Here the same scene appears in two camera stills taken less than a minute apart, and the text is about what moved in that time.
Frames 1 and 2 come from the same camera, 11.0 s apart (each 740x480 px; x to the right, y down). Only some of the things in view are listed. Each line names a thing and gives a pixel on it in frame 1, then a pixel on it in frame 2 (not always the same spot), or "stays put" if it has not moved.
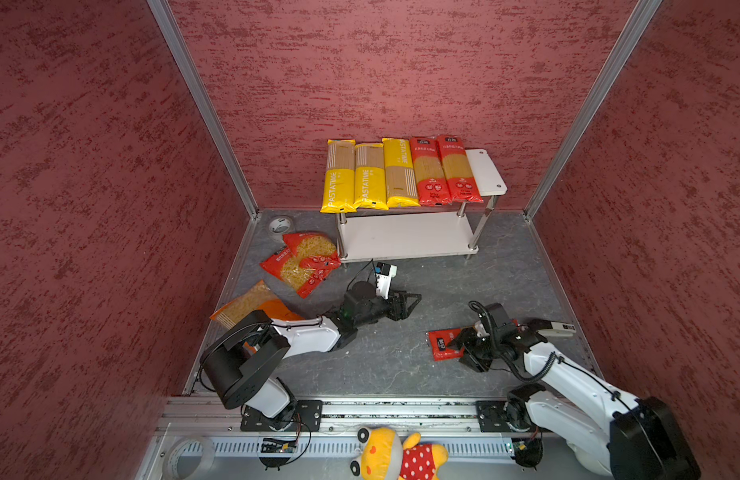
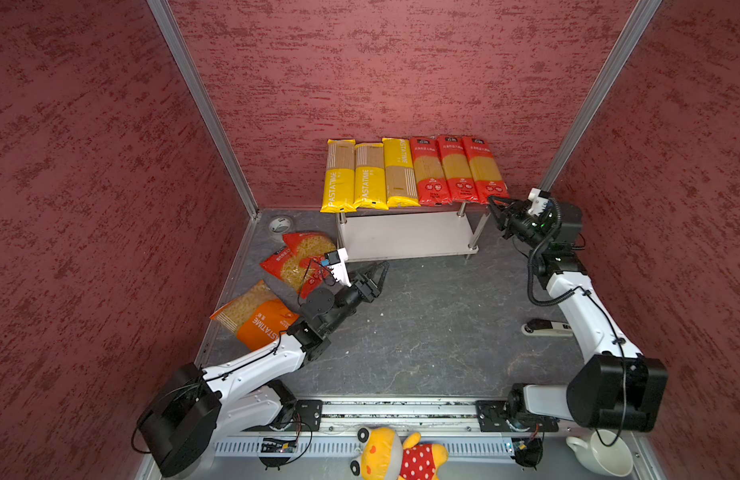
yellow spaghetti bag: x=370 y=177 stays put
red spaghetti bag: x=429 y=168 stays put
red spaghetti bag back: x=459 y=174 stays put
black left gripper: x=402 y=312 -> x=373 y=289
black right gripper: x=464 y=338 -> x=504 y=219
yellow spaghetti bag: x=339 y=194 stays put
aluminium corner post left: x=191 y=74 stays put
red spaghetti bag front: x=440 y=341 -> x=487 y=178
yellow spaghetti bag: x=400 y=178 stays put
